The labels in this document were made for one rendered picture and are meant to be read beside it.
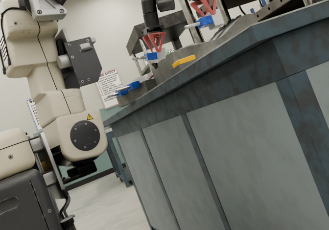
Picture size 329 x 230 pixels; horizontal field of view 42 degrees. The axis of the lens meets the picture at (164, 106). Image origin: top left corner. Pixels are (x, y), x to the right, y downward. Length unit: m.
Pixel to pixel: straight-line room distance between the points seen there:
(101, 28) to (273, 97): 8.20
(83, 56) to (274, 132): 0.74
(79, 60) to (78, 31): 7.60
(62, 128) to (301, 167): 0.78
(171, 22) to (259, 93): 5.34
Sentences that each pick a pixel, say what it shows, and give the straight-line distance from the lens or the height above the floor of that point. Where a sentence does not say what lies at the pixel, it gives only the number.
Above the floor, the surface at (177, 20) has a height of 1.93.
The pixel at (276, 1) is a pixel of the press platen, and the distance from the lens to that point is 2.28.
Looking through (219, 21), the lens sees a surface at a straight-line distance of 1.46.
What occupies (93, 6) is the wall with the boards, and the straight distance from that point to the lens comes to 9.24.
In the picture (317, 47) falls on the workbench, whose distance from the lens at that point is 1.01.
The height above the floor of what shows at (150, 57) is 0.92.
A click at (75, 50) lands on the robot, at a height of 1.01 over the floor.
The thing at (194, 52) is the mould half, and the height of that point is 0.86.
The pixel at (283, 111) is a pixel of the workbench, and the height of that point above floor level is 0.60.
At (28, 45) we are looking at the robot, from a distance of 1.52.
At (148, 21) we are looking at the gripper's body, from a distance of 1.67.
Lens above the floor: 0.69
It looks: 1 degrees up
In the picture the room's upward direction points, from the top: 21 degrees counter-clockwise
